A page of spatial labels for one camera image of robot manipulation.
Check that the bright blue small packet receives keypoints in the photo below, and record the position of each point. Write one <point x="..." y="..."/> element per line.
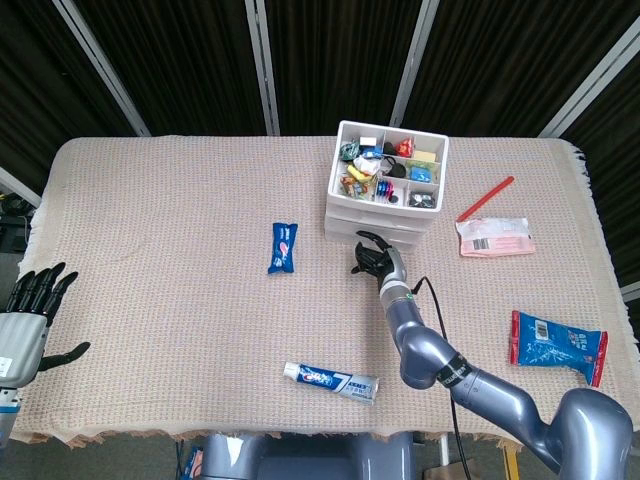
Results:
<point x="421" y="174"/>

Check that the red candy packet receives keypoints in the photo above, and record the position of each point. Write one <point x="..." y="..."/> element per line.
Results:
<point x="404" y="147"/>

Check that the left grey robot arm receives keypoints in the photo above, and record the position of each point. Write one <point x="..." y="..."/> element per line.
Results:
<point x="6" y="405"/>

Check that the blue Pepsi snack packet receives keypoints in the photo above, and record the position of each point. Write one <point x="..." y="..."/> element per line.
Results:
<point x="283" y="247"/>

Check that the green candy packet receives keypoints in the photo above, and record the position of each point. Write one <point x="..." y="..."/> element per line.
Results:
<point x="349" y="151"/>

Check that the pale yellow block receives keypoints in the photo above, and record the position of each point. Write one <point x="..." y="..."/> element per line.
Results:
<point x="425" y="155"/>

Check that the white crumpled wrapper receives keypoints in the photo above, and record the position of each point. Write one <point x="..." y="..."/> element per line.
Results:
<point x="367" y="164"/>

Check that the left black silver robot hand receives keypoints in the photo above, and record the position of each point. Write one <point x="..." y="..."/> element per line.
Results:
<point x="17" y="345"/>

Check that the black round looped item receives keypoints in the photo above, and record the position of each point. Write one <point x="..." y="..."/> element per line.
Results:
<point x="396" y="169"/>

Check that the blue packet under table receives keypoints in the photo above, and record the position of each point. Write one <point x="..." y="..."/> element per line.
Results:
<point x="192" y="461"/>

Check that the blue red stacked discs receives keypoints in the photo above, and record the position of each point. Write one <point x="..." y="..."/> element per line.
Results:
<point x="386" y="189"/>

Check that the blue white toothpaste tube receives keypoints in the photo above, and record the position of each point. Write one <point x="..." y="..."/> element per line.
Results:
<point x="332" y="381"/>

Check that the white table leg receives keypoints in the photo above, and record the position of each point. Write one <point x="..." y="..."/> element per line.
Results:
<point x="444" y="450"/>

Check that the white drawer organizer box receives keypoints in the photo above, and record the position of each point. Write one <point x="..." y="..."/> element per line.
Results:
<point x="380" y="205"/>

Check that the yellow plastic item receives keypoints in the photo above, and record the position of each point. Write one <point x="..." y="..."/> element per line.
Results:
<point x="359" y="173"/>

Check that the pink white flat package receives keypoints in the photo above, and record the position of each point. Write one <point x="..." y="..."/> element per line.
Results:
<point x="495" y="240"/>

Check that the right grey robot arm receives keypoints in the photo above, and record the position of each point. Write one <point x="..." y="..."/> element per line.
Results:
<point x="425" y="350"/>

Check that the clear plastic drawer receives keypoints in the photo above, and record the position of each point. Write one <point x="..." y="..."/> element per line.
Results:
<point x="345" y="226"/>

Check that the small blue white packet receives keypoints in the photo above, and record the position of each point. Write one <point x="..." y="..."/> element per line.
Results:
<point x="371" y="151"/>

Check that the black equipment clutter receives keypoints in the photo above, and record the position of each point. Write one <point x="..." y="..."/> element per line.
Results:
<point x="12" y="225"/>

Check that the yellow floor item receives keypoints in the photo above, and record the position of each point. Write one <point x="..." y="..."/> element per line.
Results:
<point x="509" y="460"/>

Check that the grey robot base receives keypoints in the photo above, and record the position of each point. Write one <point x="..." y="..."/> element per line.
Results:
<point x="300" y="460"/>

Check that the grey metal frame bar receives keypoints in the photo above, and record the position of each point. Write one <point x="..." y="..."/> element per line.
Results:
<point x="263" y="67"/>
<point x="100" y="67"/>
<point x="17" y="186"/>
<point x="412" y="65"/>
<point x="590" y="77"/>
<point x="631" y="291"/>

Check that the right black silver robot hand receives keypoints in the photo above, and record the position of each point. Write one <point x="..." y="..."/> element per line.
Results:
<point x="382" y="262"/>

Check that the beige woven tablecloth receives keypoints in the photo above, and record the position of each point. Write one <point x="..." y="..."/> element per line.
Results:
<point x="175" y="300"/>

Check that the colourful wrapped candies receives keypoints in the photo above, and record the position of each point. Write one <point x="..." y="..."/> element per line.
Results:
<point x="356" y="187"/>

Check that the blue red snack bag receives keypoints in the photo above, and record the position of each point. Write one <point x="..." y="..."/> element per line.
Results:
<point x="555" y="345"/>

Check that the red flat stick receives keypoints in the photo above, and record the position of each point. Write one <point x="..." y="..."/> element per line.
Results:
<point x="485" y="198"/>

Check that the green yellow small packet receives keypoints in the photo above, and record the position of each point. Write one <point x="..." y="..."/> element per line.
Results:
<point x="421" y="165"/>

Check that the black binder clips pile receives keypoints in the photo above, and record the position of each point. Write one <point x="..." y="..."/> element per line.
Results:
<point x="421" y="200"/>

